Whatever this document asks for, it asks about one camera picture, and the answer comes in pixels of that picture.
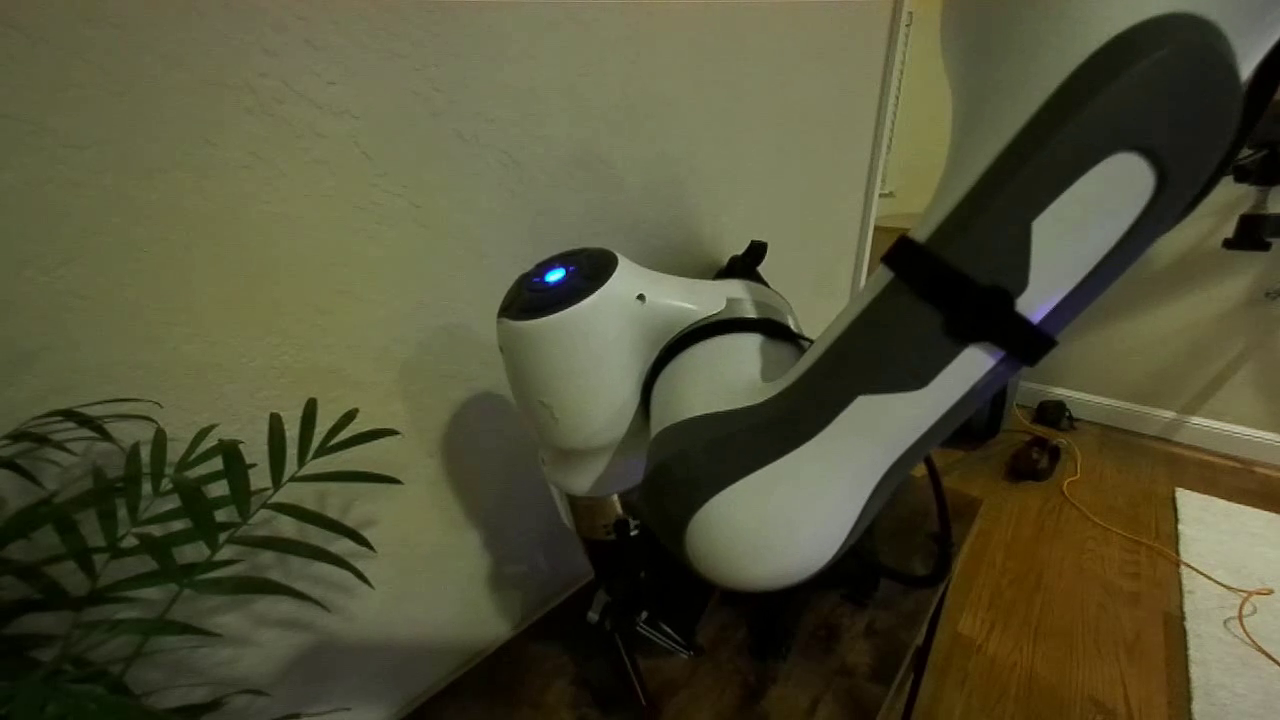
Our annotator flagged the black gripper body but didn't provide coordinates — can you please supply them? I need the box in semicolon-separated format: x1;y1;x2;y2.
583;502;711;657

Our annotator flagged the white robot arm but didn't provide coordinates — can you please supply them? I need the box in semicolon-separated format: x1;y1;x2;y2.
496;0;1280;647

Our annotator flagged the white floor rug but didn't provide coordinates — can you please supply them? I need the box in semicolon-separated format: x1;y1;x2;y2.
1175;489;1280;720

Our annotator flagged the dark object on floor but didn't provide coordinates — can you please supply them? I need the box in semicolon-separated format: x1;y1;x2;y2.
1002;435;1062;480

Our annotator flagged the green potted palm plant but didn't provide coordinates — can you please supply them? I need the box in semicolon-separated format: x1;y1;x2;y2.
0;395;390;720

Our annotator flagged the orange cord on floor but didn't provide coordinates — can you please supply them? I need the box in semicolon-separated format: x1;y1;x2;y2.
1052;432;1280;674

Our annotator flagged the black backpack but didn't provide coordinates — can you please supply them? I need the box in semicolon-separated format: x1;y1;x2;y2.
711;242;795;332

